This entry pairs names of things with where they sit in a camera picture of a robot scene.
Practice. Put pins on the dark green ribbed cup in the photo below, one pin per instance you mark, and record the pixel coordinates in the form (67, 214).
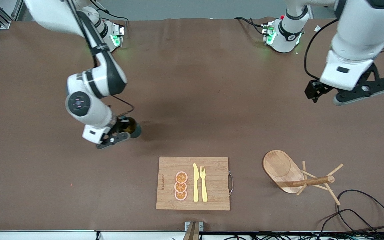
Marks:
(136, 130)

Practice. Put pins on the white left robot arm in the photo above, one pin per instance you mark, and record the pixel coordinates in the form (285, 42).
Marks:
(362, 33)

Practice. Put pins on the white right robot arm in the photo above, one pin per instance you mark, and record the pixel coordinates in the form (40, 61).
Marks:
(92, 110)

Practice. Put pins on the white paper scrap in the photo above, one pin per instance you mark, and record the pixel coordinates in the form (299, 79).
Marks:
(317, 28)

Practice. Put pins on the orange slice toy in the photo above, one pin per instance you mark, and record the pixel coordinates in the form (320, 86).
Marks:
(180, 196)
(181, 177)
(180, 187)

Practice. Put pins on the wooden mug tree rack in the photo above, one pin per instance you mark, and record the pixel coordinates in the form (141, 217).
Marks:
(280, 166)

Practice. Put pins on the yellow plastic knife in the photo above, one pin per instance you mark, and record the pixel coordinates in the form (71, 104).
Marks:
(195, 183)

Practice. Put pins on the yellow plastic fork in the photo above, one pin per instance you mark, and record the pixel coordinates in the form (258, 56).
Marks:
(204, 186)

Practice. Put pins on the white table edge strip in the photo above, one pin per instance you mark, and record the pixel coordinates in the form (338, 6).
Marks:
(45, 235)

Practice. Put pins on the metal bracket with post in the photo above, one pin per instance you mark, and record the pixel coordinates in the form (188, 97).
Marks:
(193, 230)

